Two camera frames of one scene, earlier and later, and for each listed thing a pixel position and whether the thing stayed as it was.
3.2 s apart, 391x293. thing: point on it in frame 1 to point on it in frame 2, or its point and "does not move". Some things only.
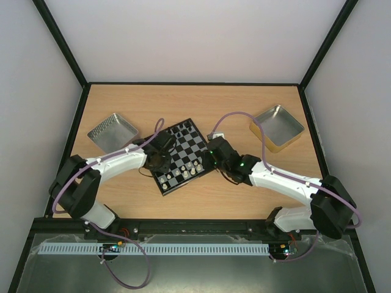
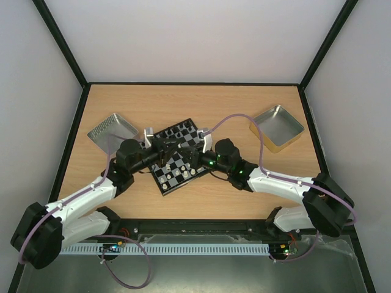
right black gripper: x=214 y=148 to x=197 y=153
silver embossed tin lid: x=112 y=134 does not move
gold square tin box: x=280 y=128 does not move
